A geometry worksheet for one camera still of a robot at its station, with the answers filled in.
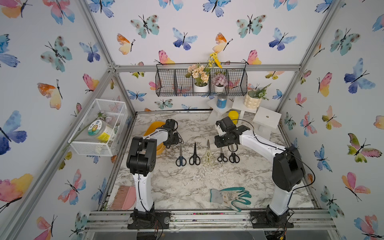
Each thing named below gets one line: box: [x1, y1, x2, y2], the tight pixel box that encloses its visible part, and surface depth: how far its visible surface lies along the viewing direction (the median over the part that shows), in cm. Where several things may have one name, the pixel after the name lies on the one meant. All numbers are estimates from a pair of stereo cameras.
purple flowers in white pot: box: [212, 73, 229, 93], surface depth 91 cm
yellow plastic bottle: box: [228, 110, 240, 125], surface depth 106 cm
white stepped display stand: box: [207, 95, 282, 138], surface depth 100 cm
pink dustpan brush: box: [111, 185, 137, 211], surface depth 82 cm
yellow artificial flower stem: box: [209, 52, 223, 69], surface depth 84 cm
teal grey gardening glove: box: [210, 186, 252, 212], surface depth 82 cm
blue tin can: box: [216, 94, 228, 109], surface depth 101 cm
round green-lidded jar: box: [88, 119, 115, 143], surface depth 66 cm
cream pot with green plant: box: [244, 83, 272, 110], surface depth 90 cm
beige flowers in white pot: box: [185, 64, 210, 93], surface depth 85 cm
